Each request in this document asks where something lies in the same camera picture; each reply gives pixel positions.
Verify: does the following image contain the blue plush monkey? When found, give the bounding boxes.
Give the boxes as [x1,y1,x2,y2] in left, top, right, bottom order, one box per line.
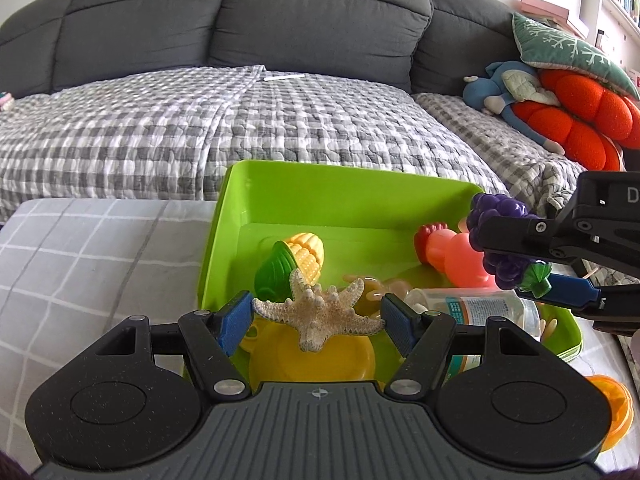
[462,61,566,156]

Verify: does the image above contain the orange toy lid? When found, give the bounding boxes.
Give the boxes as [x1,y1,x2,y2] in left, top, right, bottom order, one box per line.
[585,374,636,453]

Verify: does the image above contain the pink rubber toy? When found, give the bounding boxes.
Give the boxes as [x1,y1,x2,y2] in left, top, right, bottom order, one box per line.
[413,224,496,290]

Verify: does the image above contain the orange pumpkin cushion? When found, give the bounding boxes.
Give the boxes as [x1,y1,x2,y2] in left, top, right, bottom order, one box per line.
[539,67,640,150]
[512,101,623,172]

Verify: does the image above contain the clear cotton swab container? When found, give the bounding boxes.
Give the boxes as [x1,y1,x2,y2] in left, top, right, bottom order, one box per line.
[402,287,543,376]

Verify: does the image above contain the yellow toy bowl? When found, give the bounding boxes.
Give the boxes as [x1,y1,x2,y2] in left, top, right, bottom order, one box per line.
[240,325,376,395]

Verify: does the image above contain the purple toy grapes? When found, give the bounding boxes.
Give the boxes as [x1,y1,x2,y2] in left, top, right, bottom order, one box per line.
[467,192,553,298]

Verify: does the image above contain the tan rubber octopus toy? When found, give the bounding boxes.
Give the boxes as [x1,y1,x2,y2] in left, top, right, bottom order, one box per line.
[342,274,416,318]

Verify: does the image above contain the pink box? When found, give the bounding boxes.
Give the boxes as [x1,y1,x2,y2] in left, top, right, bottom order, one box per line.
[520,0,591,40]

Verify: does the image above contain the yellow toy corn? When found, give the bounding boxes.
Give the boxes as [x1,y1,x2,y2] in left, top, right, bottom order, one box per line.
[254,231,326,301]

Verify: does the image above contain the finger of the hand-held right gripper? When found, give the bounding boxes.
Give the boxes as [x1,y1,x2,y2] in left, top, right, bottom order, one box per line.
[517,272,640,333]
[470,215,576,266]

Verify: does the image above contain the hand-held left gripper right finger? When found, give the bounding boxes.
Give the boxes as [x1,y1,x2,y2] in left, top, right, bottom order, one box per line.
[381,292,543,403]

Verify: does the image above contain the green plastic box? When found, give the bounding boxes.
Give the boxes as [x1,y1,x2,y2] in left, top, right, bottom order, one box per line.
[182,160,584,391]

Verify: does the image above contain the white starfish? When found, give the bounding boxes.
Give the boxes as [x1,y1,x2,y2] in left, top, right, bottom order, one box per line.
[251,267,387,353]

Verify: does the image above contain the green snowflake pillow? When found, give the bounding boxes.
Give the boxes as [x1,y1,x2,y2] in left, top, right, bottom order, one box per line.
[511,12,640,101]

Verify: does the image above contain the grey checked quilt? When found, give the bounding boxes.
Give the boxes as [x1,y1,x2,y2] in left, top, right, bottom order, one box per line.
[412,91,640,286]
[0,65,506,223]

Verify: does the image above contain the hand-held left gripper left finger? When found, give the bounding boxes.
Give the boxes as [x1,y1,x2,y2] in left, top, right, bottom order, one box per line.
[92,290,256,403]

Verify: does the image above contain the light grey grid cloth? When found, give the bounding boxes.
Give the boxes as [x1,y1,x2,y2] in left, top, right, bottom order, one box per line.
[0,197,633,466]

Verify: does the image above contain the dark grey sofa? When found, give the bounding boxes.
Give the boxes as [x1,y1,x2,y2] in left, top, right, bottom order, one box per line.
[0,0,526,98]

